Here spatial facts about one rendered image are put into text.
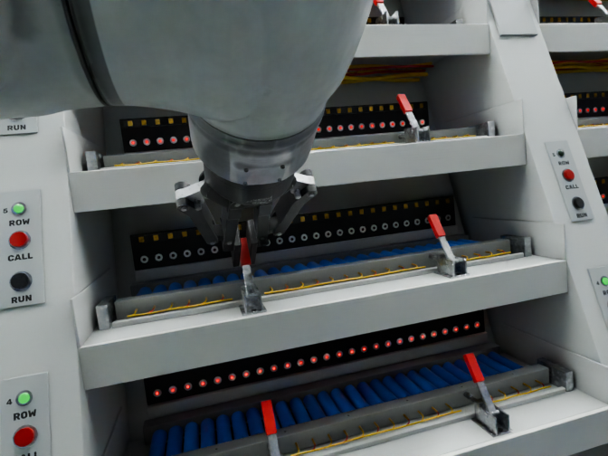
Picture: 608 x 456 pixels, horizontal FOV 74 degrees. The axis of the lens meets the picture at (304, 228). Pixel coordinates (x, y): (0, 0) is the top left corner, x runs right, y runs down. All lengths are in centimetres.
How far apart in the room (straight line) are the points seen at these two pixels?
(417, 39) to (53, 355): 62
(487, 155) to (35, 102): 56
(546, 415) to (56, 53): 61
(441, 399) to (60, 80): 54
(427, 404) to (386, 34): 52
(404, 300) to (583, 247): 28
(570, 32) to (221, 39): 74
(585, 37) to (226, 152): 73
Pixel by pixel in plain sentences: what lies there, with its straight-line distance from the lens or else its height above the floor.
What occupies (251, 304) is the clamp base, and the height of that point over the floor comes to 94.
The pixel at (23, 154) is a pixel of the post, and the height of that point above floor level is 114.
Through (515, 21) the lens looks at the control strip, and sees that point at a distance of 79.
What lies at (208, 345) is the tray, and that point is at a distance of 47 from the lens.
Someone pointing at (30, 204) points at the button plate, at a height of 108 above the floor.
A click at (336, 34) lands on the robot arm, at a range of 19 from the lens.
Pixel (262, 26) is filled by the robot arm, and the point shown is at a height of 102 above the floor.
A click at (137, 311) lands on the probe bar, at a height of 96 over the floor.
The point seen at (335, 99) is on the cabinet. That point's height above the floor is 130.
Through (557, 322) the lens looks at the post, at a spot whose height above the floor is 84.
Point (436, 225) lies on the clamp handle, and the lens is 58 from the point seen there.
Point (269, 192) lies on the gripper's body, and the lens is 31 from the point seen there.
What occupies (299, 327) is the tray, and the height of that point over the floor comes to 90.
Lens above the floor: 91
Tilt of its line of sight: 13 degrees up
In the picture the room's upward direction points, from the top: 11 degrees counter-clockwise
